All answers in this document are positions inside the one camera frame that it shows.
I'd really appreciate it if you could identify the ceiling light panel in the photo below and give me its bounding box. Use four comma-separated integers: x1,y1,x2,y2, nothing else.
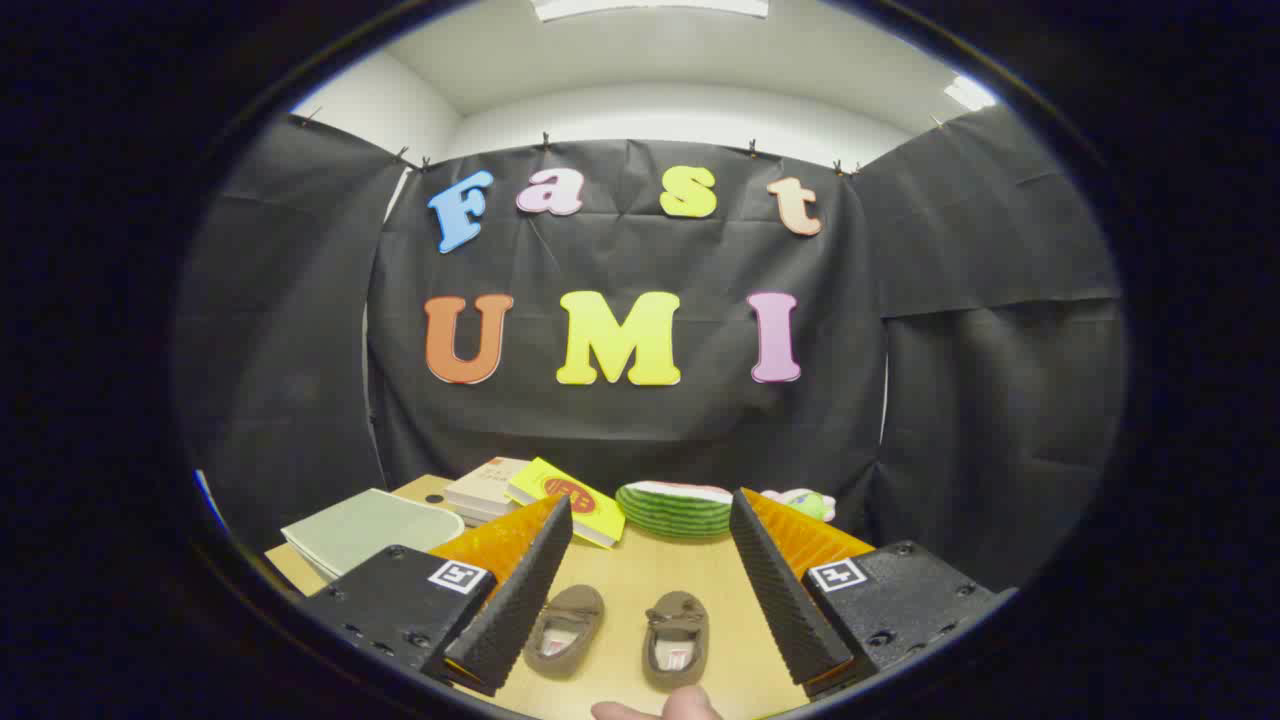
530,0,771,23
943,75,1001,113

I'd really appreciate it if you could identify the watermelon slice plush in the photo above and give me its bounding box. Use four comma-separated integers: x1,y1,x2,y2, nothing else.
615,480,736,541

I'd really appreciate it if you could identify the yellow book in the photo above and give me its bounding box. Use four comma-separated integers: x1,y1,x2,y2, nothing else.
505,457,627,549

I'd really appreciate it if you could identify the pink and green plush toy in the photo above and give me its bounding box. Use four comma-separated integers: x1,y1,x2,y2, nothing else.
760,487,838,523

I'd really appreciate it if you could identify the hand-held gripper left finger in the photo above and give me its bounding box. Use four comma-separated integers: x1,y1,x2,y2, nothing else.
300,492,574,698

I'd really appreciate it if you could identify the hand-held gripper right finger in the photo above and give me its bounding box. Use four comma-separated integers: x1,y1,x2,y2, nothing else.
729,487,1017,698

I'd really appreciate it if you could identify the beige book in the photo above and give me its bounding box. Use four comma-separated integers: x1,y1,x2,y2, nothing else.
443,456,531,513

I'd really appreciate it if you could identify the pale green storage box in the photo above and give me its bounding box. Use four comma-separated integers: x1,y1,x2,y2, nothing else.
280,488,466,583

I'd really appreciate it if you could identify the brown fuzzy shoe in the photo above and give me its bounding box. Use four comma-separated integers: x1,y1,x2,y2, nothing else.
641,590,710,691
522,584,607,681

